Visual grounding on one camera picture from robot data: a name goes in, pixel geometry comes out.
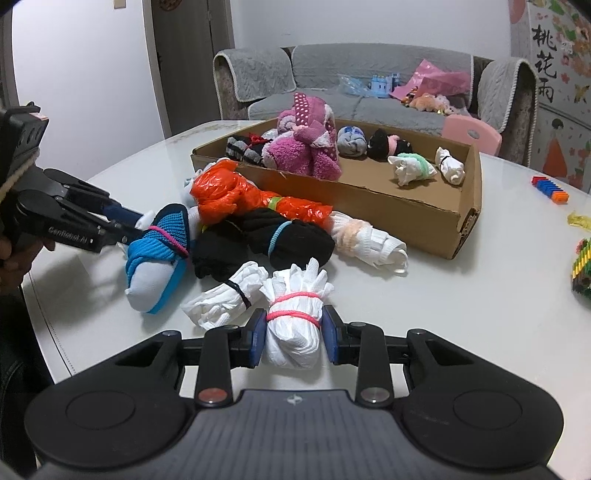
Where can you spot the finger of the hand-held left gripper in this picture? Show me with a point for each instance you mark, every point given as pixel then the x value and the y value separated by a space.
pixel 122 214
pixel 117 235

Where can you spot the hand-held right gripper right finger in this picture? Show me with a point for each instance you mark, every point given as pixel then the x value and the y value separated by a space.
pixel 330 337

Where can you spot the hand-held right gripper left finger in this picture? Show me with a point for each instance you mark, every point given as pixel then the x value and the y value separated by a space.
pixel 257 337

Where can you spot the white bundle pink band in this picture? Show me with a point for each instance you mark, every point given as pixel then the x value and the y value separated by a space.
pixel 293 337

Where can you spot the blue sock bundle pink band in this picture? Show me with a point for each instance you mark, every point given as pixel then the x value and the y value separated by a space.
pixel 157 240

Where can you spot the white bundle black band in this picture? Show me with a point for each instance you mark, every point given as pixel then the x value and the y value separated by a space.
pixel 217 300
pixel 450 168

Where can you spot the light blue sock bundle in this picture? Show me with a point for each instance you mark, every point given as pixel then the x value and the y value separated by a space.
pixel 188 189

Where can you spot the black sock bundle blue band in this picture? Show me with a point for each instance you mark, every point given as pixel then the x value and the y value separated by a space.
pixel 240 240

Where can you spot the white sock bundle peach scrunchie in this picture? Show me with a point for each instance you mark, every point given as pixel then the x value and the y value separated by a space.
pixel 374 242

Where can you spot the orange bag bundle green band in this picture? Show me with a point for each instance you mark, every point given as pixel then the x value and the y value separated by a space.
pixel 304 210

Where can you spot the striped black grey sock bundle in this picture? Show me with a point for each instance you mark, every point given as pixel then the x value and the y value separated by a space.
pixel 244 152

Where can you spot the brown cardboard box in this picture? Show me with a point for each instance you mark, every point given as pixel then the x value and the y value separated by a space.
pixel 369 198

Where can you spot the magenta fluffy sock bundle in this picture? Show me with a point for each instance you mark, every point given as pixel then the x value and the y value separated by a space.
pixel 300 157

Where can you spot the white bundle green band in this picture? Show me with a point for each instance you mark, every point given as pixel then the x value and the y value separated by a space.
pixel 411 168

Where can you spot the grey sock bundle blue band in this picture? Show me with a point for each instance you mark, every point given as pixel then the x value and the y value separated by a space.
pixel 352 143

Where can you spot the black sock bundle pink band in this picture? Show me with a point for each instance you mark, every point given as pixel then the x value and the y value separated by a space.
pixel 378 145

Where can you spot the white desktop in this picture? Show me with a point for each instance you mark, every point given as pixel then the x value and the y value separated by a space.
pixel 485 286

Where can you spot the person's left hand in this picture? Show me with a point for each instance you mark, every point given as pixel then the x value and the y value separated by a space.
pixel 16 263

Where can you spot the grey door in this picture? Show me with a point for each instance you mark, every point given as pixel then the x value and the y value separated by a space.
pixel 189 69

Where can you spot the grey quilted sofa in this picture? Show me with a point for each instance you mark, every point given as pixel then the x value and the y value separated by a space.
pixel 323 64

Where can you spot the pink chair back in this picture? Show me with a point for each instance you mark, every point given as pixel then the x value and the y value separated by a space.
pixel 485 138

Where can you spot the small plush toys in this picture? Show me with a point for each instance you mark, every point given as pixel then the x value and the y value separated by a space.
pixel 425 101

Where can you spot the blue toy castle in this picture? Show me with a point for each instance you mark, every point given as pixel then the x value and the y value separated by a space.
pixel 381 87

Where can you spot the clear blue plastic bag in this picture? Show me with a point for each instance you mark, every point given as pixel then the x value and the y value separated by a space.
pixel 351 83

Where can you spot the colourful block toy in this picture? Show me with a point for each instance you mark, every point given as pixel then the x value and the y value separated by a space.
pixel 584 272

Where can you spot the colourful block stick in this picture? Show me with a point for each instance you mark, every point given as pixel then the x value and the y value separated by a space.
pixel 549 189

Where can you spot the pink plastic bag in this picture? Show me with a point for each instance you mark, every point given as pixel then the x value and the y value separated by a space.
pixel 429 81

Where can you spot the small yellow plastic piece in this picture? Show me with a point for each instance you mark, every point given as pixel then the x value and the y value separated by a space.
pixel 579 220

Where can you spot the fridge with flower stickers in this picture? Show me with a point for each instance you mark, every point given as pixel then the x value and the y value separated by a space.
pixel 554 138

